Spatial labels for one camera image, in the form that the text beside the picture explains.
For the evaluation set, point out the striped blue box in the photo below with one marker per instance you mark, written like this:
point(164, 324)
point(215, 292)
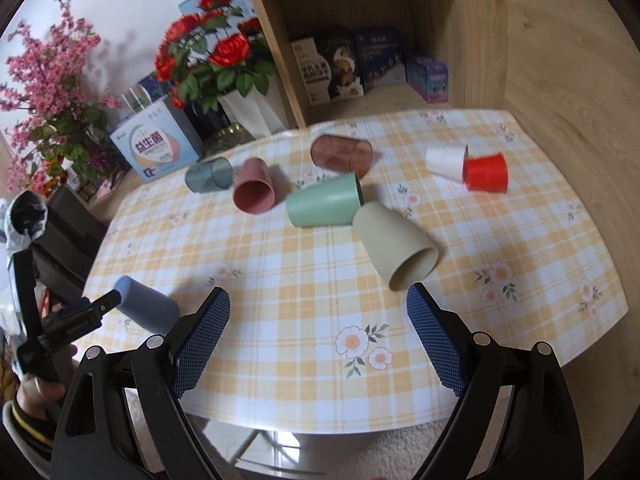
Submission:
point(142, 95)

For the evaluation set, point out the olive green dish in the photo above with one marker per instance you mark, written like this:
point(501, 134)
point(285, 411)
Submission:
point(227, 136)

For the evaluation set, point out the white cup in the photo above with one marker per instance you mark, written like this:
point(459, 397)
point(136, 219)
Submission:
point(445, 161)

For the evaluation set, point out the green cup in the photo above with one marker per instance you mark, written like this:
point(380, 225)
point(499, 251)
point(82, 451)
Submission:
point(322, 202)

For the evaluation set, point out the wooden shelf unit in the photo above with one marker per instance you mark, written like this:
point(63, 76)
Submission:
point(274, 60)

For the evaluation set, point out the person's left forearm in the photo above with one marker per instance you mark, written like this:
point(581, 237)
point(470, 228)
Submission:
point(22, 430)

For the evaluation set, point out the pink blossom branches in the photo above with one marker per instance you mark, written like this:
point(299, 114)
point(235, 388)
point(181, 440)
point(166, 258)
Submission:
point(50, 85)

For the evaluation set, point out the white vase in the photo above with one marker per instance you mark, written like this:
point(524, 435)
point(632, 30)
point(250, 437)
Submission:
point(257, 110)

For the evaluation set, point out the translucent grey cup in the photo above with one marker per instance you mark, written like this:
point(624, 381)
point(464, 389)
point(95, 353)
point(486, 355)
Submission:
point(207, 176)

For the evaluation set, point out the white and blue carton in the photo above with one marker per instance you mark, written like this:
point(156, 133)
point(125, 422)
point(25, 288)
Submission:
point(150, 145)

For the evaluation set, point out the red rose bouquet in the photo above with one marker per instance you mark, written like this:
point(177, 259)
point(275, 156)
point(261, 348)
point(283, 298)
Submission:
point(220, 60)

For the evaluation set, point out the black carton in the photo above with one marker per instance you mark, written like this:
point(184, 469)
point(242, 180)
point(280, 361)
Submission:
point(345, 65)

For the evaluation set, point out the translucent brown cup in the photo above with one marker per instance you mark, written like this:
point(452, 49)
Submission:
point(340, 152)

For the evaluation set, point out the dark vase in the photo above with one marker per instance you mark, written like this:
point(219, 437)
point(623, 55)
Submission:
point(207, 117)

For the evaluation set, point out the black chair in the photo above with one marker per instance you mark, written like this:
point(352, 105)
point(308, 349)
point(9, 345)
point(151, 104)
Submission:
point(65, 242)

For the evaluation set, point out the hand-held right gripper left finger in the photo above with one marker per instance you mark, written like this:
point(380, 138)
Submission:
point(202, 340)

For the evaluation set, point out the red cup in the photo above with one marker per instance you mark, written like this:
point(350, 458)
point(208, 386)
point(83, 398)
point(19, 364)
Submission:
point(484, 172)

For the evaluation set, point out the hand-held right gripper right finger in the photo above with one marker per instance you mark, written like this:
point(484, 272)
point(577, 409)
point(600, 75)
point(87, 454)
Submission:
point(432, 335)

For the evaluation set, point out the person's left hand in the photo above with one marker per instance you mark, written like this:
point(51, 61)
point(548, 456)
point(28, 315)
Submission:
point(35, 397)

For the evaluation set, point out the blue-grey cup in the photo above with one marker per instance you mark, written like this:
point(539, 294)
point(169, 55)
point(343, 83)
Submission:
point(150, 310)

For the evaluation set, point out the pink cup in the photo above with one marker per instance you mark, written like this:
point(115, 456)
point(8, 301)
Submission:
point(254, 190)

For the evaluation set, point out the dark blue carton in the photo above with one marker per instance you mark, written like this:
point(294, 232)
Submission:
point(380, 60)

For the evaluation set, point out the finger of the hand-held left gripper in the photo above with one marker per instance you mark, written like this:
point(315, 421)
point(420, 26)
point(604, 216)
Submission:
point(106, 303)

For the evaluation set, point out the beige carton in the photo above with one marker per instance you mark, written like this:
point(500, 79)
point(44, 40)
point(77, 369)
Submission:
point(312, 72)

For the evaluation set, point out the purple box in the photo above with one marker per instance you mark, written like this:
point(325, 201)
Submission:
point(429, 77)

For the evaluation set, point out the beige cup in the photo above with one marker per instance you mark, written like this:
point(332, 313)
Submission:
point(390, 240)

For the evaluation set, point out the yellow plaid floral tablecloth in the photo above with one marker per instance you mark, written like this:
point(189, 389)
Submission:
point(300, 285)

